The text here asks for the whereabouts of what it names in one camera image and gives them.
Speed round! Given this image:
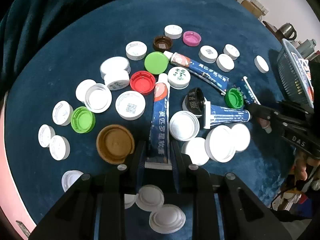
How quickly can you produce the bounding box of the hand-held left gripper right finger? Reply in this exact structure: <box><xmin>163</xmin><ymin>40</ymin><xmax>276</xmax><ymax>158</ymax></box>
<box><xmin>171</xmin><ymin>140</ymin><xmax>293</xmax><ymax>240</ymax></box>

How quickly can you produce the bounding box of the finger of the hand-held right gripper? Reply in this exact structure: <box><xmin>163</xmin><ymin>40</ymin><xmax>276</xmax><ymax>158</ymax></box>
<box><xmin>246</xmin><ymin>102</ymin><xmax>288</xmax><ymax>133</ymax></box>
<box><xmin>274</xmin><ymin>99</ymin><xmax>315</xmax><ymax>117</ymax></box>

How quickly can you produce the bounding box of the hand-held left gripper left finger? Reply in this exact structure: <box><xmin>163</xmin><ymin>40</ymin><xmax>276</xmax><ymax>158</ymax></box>
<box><xmin>29</xmin><ymin>140</ymin><xmax>147</xmax><ymax>240</ymax></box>

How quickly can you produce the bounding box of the dark blue plastic basket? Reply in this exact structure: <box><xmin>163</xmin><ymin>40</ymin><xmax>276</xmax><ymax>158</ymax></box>
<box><xmin>276</xmin><ymin>39</ymin><xmax>315</xmax><ymax>109</ymax></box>

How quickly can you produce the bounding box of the blue white ointment tube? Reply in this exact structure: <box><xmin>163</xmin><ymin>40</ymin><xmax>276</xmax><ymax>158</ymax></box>
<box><xmin>144</xmin><ymin>74</ymin><xmax>173</xmax><ymax>170</ymax></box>
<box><xmin>203</xmin><ymin>100</ymin><xmax>251</xmax><ymax>130</ymax></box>
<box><xmin>234</xmin><ymin>76</ymin><xmax>261</xmax><ymax>105</ymax></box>
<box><xmin>164</xmin><ymin>51</ymin><xmax>230</xmax><ymax>96</ymax></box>

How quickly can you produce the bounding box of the person's right hand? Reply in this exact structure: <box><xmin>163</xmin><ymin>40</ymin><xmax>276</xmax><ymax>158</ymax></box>
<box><xmin>294</xmin><ymin>152</ymin><xmax>317</xmax><ymax>182</ymax></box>

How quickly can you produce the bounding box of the dark green open cap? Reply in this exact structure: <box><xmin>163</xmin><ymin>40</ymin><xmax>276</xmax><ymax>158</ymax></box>
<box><xmin>224</xmin><ymin>88</ymin><xmax>244</xmax><ymax>109</ymax></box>

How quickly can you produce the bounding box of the large tan bottle cap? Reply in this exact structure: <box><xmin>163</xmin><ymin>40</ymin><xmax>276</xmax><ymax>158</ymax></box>
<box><xmin>96</xmin><ymin>124</ymin><xmax>135</xmax><ymax>165</ymax></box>

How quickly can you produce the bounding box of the white box red blue print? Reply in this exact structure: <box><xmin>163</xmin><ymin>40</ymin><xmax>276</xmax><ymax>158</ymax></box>
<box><xmin>290</xmin><ymin>51</ymin><xmax>314</xmax><ymax>100</ymax></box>

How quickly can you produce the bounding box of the scatter of white bottle caps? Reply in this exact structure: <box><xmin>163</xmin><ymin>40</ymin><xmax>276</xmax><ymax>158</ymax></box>
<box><xmin>38</xmin><ymin>24</ymin><xmax>270</xmax><ymax>234</ymax></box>

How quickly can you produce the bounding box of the grey container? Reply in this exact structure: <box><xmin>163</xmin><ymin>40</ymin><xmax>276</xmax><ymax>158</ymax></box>
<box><xmin>297</xmin><ymin>39</ymin><xmax>317</xmax><ymax>55</ymax></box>

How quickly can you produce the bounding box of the black bottle cap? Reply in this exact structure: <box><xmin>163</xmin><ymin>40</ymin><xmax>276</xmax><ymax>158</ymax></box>
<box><xmin>182</xmin><ymin>87</ymin><xmax>205</xmax><ymax>117</ymax></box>

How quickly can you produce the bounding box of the light green open cap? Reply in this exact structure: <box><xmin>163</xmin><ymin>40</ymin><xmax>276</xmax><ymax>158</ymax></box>
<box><xmin>71</xmin><ymin>106</ymin><xmax>96</xmax><ymax>133</ymax></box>

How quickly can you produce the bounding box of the metal kettle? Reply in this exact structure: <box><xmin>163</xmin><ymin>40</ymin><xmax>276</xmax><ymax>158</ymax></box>
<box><xmin>278</xmin><ymin>22</ymin><xmax>297</xmax><ymax>40</ymax></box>

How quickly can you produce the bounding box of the red bottle cap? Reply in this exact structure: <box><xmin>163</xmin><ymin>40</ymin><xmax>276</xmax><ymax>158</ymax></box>
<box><xmin>130</xmin><ymin>70</ymin><xmax>156</xmax><ymax>94</ymax></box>

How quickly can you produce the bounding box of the light green flat cap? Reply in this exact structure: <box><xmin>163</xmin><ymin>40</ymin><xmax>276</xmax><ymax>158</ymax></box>
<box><xmin>144</xmin><ymin>52</ymin><xmax>169</xmax><ymax>75</ymax></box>

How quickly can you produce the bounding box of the pink bottle cap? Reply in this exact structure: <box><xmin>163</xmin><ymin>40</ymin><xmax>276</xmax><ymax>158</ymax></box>
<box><xmin>183</xmin><ymin>31</ymin><xmax>202</xmax><ymax>47</ymax></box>

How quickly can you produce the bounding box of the white power socket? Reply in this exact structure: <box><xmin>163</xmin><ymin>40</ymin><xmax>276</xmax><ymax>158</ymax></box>
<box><xmin>257</xmin><ymin>1</ymin><xmax>269</xmax><ymax>14</ymax></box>

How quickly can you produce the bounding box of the cardboard box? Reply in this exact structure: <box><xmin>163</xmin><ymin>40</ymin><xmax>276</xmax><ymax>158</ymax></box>
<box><xmin>241</xmin><ymin>0</ymin><xmax>262</xmax><ymax>18</ymax></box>

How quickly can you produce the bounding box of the dark brown bottle cap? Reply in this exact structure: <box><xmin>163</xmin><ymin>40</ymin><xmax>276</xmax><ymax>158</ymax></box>
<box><xmin>153</xmin><ymin>36</ymin><xmax>173</xmax><ymax>52</ymax></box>

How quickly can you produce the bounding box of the blue plush mat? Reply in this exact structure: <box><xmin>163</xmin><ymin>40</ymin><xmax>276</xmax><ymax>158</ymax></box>
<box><xmin>5</xmin><ymin>0</ymin><xmax>300</xmax><ymax>240</ymax></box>

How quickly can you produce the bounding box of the pink bed sheet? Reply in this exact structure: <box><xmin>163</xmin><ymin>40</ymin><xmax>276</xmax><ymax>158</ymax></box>
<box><xmin>0</xmin><ymin>90</ymin><xmax>38</xmax><ymax>238</ymax></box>

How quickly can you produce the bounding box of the dark blue blanket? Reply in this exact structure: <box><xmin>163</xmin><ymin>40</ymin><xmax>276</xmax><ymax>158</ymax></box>
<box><xmin>0</xmin><ymin>0</ymin><xmax>218</xmax><ymax>93</ymax></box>

